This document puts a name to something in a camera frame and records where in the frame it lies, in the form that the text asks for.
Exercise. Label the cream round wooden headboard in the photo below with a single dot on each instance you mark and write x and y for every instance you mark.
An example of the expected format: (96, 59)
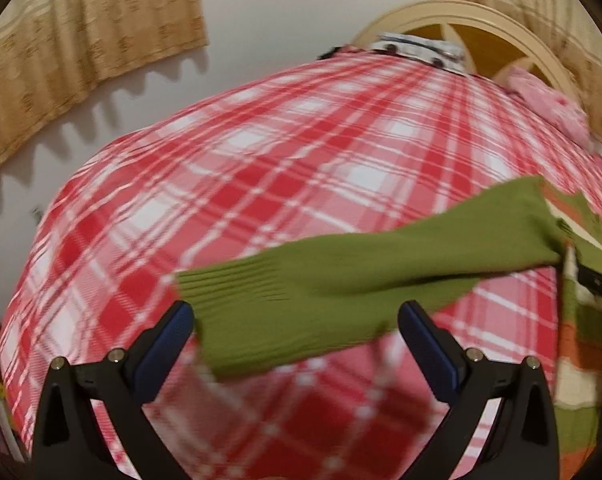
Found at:
(481, 14)

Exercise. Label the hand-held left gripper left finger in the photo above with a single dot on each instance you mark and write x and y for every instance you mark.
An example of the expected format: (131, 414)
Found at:
(165, 347)

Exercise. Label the red plaid bed sheet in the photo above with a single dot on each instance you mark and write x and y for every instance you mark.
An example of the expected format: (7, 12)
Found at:
(231, 185)

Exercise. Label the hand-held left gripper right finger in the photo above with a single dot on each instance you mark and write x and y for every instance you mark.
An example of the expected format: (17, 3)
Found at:
(428, 347)

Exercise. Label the pink floral pillow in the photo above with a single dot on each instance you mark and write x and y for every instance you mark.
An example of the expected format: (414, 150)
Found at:
(551, 102)

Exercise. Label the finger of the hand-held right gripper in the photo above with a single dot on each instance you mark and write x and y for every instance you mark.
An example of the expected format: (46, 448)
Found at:
(601, 287)

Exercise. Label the white dotted pillow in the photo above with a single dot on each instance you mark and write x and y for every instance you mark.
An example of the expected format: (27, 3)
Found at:
(421, 51)

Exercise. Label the green striped knit sweater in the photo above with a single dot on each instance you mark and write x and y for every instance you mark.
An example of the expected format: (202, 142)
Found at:
(356, 280)

